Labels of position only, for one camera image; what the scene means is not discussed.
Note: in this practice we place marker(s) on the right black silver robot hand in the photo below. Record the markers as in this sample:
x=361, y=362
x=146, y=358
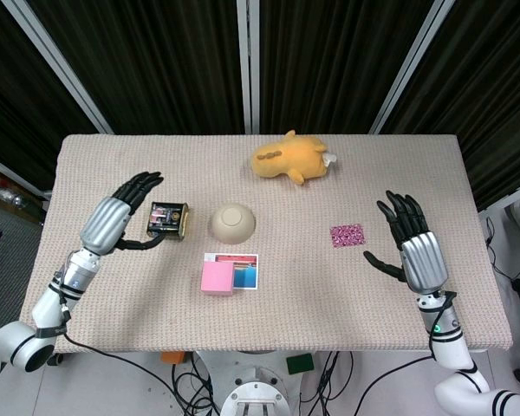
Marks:
x=424, y=260

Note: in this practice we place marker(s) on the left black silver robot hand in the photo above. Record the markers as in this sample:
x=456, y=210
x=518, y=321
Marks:
x=102, y=225

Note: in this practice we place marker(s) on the purple patterned card pile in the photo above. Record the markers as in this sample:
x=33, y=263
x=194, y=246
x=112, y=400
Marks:
x=347, y=235

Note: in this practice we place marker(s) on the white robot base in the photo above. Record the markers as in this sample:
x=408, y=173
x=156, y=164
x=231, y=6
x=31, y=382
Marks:
x=251, y=364

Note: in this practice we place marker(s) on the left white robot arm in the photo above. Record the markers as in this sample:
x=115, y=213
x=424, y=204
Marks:
x=47, y=303

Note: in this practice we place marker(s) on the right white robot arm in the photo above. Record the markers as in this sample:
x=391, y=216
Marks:
x=448, y=342

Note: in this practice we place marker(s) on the black luncheon meat can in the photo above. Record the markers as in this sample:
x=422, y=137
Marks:
x=169, y=219

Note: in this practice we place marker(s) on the beige waffle tablecloth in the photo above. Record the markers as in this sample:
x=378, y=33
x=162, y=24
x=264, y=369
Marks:
x=329, y=303

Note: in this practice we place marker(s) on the pink cube block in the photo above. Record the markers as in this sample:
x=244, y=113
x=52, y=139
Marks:
x=217, y=279

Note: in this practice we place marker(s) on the beige upturned bowl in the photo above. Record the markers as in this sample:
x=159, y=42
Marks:
x=233, y=225

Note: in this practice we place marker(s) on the black caster wheel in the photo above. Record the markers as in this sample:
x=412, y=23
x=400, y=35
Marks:
x=55, y=359

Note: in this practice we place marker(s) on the orange box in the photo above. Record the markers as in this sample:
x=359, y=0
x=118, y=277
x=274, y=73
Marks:
x=173, y=357

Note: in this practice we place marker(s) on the red blue photo card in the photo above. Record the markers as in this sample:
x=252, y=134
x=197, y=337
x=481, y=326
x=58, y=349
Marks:
x=247, y=273

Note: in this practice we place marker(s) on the green box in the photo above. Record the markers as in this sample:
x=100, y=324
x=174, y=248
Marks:
x=300, y=364

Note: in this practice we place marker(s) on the orange plush toy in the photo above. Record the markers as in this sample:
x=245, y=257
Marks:
x=294, y=158

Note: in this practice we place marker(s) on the black curtain panel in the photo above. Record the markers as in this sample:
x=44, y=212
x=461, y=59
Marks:
x=329, y=65
x=8, y=86
x=494, y=86
x=156, y=65

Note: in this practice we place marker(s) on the silver flexible duct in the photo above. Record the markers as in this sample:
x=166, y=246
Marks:
x=8, y=197

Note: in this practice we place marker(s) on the white partition post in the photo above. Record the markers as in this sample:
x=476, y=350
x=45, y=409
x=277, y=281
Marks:
x=248, y=65
x=507, y=196
x=409, y=65
x=60, y=60
x=17, y=175

